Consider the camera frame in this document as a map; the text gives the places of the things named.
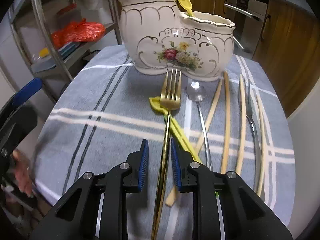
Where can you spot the silver metal spoon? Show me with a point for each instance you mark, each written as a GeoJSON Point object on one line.
{"type": "Point", "coordinates": [196, 96]}

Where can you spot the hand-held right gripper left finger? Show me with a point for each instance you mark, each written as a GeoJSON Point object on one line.
{"type": "Point", "coordinates": [143, 167]}

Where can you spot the metal shelf rack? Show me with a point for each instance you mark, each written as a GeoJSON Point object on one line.
{"type": "Point", "coordinates": [41, 30]}

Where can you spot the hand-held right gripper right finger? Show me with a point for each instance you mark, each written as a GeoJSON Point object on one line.
{"type": "Point", "coordinates": [175, 167]}

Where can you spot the white floral ceramic utensil holder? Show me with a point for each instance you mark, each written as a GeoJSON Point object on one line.
{"type": "Point", "coordinates": [150, 30]}

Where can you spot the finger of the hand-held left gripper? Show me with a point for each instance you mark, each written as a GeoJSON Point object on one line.
{"type": "Point", "coordinates": [31, 87]}

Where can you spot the small silver fork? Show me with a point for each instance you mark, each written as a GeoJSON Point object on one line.
{"type": "Point", "coordinates": [250, 116]}

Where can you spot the grey plaid tablecloth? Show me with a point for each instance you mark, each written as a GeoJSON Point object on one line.
{"type": "Point", "coordinates": [100, 105]}

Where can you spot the grey flat trays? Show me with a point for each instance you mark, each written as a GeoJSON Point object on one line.
{"type": "Point", "coordinates": [71, 48]}

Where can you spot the yellow block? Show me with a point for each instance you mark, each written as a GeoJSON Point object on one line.
{"type": "Point", "coordinates": [44, 53]}

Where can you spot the gold metal fork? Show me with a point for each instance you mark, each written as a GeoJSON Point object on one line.
{"type": "Point", "coordinates": [172, 90]}

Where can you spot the person's left hand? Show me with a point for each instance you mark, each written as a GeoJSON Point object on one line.
{"type": "Point", "coordinates": [23, 172]}

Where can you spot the yellow plastic spoon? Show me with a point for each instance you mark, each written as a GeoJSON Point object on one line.
{"type": "Point", "coordinates": [185, 5]}
{"type": "Point", "coordinates": [178, 130]}

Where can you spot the built-in oven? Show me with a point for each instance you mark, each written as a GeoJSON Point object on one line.
{"type": "Point", "coordinates": [246, 17]}

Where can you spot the beige wooden chopstick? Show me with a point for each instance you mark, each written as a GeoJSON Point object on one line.
{"type": "Point", "coordinates": [227, 110]}
{"type": "Point", "coordinates": [243, 110]}
{"type": "Point", "coordinates": [212, 105]}
{"type": "Point", "coordinates": [262, 135]}

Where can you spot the large orange plastic bag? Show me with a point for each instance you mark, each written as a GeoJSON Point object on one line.
{"type": "Point", "coordinates": [80, 30]}

